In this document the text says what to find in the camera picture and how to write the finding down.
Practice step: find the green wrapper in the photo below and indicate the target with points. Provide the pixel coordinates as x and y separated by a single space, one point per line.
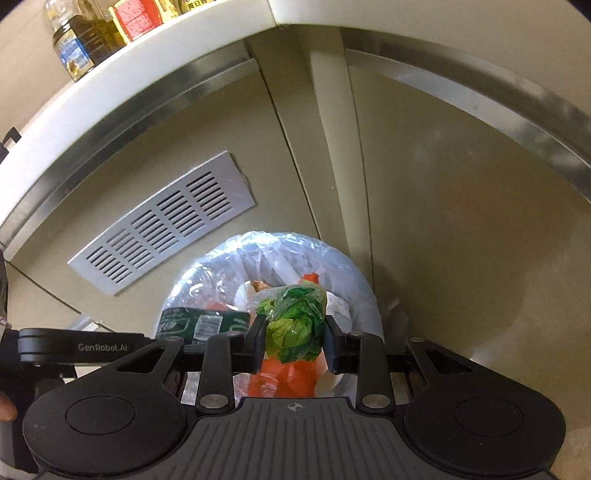
293 323

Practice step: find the person's left hand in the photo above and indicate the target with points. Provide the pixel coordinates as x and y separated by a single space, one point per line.
7 410

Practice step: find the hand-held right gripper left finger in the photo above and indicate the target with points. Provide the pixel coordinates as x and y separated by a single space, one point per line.
257 344

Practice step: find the orange plastic bag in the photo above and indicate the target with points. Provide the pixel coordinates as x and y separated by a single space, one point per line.
277 376

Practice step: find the grey cabinet vent grille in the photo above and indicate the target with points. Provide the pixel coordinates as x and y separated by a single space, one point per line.
161 221

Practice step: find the dark green carton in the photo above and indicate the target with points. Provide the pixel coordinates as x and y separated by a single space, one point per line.
203 325

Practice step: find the yellow oil bottle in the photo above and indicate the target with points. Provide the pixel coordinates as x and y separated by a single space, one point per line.
106 30

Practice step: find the oil bottle with blue label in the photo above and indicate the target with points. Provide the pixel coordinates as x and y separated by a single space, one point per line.
74 53

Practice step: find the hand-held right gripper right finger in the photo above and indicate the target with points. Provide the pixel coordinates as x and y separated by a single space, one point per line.
330 346

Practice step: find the waste bin with blue liner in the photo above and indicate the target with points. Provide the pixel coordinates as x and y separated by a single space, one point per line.
217 272

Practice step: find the white plastic bag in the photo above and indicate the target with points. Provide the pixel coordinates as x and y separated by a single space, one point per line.
340 309

